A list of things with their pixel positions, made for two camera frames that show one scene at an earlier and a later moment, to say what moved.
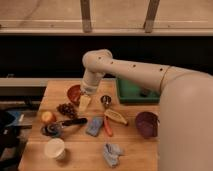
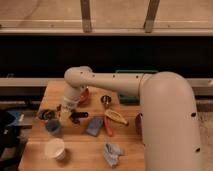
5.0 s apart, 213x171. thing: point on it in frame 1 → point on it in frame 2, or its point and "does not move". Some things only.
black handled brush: [74, 122] → [76, 116]
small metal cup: [105, 99] does not move
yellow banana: [115, 115] does not move
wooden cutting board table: [79, 131] does not move
